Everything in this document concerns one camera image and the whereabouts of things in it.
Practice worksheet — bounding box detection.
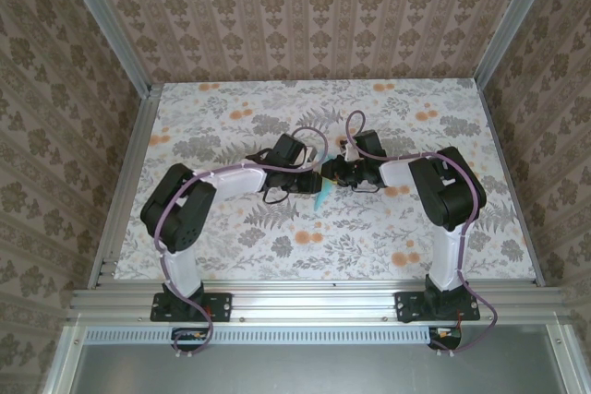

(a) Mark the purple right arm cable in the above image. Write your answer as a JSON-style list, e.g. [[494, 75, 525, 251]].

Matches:
[[345, 110, 500, 358]]

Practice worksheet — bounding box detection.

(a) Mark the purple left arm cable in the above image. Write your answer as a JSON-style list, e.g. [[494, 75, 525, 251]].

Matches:
[[154, 125, 330, 358]]

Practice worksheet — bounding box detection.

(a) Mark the aluminium table side rail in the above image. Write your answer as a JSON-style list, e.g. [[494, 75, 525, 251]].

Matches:
[[86, 83, 163, 289], [476, 81, 547, 288]]

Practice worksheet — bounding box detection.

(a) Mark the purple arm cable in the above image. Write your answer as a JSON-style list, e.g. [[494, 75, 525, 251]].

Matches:
[[345, 110, 500, 358], [154, 125, 330, 358]]

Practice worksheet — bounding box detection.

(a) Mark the floral patterned table cover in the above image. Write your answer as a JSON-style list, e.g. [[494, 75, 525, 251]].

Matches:
[[113, 81, 539, 282]]

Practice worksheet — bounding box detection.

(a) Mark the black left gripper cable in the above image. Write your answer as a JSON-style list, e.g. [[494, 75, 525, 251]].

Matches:
[[261, 185, 290, 205]]

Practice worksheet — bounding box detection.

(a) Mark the aluminium lower frame rail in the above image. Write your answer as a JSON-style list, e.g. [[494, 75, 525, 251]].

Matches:
[[42, 324, 87, 394], [547, 323, 591, 394]]

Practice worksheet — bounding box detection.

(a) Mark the grey metal panel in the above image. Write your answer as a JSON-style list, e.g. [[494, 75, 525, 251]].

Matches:
[[68, 325, 576, 394]]

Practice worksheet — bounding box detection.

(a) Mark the black connector board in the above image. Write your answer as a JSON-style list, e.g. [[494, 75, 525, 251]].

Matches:
[[170, 327, 217, 352], [427, 325, 464, 350]]

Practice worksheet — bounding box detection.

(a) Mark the aluminium corner post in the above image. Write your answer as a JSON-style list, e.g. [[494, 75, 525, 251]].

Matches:
[[472, 0, 565, 90], [54, 0, 154, 96]]

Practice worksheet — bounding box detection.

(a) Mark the aluminium cross beam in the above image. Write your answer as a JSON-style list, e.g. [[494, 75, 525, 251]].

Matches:
[[66, 286, 572, 324]]

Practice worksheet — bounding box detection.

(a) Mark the slotted grey cable duct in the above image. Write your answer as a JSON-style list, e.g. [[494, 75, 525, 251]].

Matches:
[[85, 325, 435, 345]]

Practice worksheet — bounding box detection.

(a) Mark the light blue paper sheet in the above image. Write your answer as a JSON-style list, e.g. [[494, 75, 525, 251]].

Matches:
[[312, 147, 335, 213]]

